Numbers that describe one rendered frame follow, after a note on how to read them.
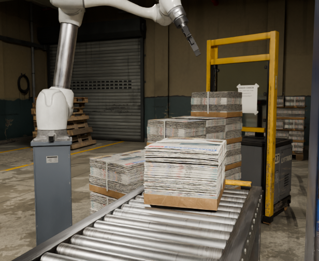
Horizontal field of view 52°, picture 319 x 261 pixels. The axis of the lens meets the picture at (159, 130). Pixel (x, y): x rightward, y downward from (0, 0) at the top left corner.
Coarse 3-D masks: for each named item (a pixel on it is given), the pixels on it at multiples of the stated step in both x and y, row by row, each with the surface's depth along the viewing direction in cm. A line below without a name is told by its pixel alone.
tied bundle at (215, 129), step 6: (210, 120) 263; (216, 120) 270; (222, 120) 276; (210, 126) 265; (216, 126) 271; (222, 126) 278; (210, 132) 265; (216, 132) 272; (222, 132) 277; (210, 138) 264; (216, 138) 271; (222, 138) 277
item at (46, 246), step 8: (136, 192) 148; (120, 200) 136; (128, 200) 137; (104, 208) 126; (112, 208) 126; (120, 208) 130; (88, 216) 117; (96, 216) 117; (104, 216) 119; (80, 224) 110; (88, 224) 110; (64, 232) 103; (72, 232) 103; (80, 232) 105; (48, 240) 97; (56, 240) 97; (64, 240) 98; (40, 248) 92; (48, 248) 92; (24, 256) 87; (32, 256) 87; (40, 256) 88
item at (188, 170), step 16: (160, 144) 132; (176, 144) 134; (192, 144) 137; (160, 160) 126; (176, 160) 124; (192, 160) 122; (208, 160) 121; (144, 176) 129; (160, 176) 127; (176, 176) 126; (192, 176) 123; (208, 176) 122; (144, 192) 129; (160, 192) 127; (176, 192) 126; (192, 192) 124; (208, 192) 122
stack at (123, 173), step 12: (108, 156) 225; (120, 156) 225; (132, 156) 226; (96, 168) 217; (108, 168) 208; (120, 168) 201; (132, 168) 199; (144, 168) 208; (96, 180) 216; (108, 180) 208; (120, 180) 202; (132, 180) 200; (120, 192) 202; (96, 204) 219; (108, 204) 211
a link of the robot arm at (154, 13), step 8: (88, 0) 176; (96, 0) 177; (104, 0) 178; (112, 0) 179; (120, 0) 182; (120, 8) 185; (128, 8) 187; (136, 8) 190; (144, 8) 194; (152, 8) 195; (144, 16) 196; (152, 16) 196; (160, 16) 193; (168, 16) 192; (160, 24) 204; (168, 24) 203
